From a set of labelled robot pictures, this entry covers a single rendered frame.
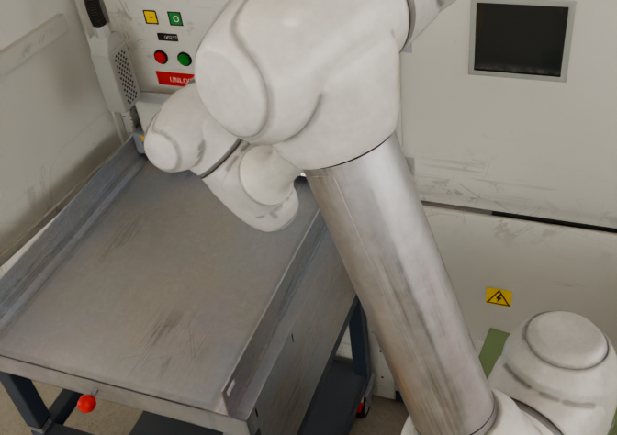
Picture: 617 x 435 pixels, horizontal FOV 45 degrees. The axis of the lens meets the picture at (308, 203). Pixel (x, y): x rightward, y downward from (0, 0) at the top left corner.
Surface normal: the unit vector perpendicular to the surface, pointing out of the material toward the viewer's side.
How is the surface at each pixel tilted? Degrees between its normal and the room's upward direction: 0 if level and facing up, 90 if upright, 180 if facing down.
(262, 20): 27
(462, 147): 90
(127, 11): 90
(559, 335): 7
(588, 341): 6
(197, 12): 90
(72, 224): 90
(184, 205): 0
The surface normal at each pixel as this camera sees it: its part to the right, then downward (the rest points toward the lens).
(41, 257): 0.93, 0.15
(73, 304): -0.11, -0.77
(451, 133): -0.35, 0.62
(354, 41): 0.67, 0.11
